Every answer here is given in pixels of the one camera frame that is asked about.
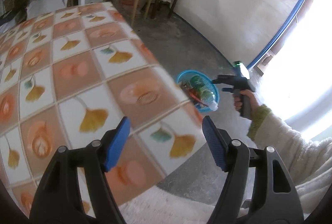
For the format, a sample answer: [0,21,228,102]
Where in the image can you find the person's right forearm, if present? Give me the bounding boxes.
[246,103,332,217]

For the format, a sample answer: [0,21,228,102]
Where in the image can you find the red snack bag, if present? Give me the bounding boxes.
[185,85,206,105]

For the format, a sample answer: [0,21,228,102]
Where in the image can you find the person's right hand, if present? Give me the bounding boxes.
[233,91,260,112]

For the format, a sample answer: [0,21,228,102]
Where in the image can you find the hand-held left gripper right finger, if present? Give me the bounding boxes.
[202,115,304,224]

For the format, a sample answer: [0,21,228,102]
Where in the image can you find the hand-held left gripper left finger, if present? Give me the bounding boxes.
[29,116,131,224]

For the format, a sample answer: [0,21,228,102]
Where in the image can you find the ginkgo print tablecloth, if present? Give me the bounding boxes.
[0,2,205,217]

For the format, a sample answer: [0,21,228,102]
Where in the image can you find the blue plastic basket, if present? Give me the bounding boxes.
[176,70,220,113]

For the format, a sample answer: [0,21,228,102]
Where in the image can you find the green label plastic bottle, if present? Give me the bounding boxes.
[189,75,218,110]

